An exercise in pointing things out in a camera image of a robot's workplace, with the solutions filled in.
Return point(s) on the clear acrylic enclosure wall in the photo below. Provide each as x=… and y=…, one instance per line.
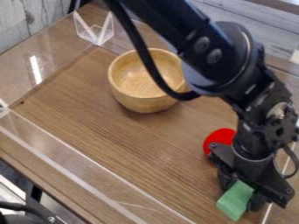
x=102, y=197

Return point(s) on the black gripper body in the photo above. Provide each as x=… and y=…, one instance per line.
x=257, y=172

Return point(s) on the green foam block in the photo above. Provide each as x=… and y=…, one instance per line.
x=233, y=202

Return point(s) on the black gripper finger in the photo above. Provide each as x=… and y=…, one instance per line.
x=257, y=202
x=227, y=178

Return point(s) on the red plush strawberry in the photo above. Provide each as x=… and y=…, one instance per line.
x=222, y=136

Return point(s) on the black metal table frame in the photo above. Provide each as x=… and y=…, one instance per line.
x=18, y=211

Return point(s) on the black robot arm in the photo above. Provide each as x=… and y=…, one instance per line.
x=226, y=68

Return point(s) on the wooden brown bowl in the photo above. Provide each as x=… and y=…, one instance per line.
x=132, y=85

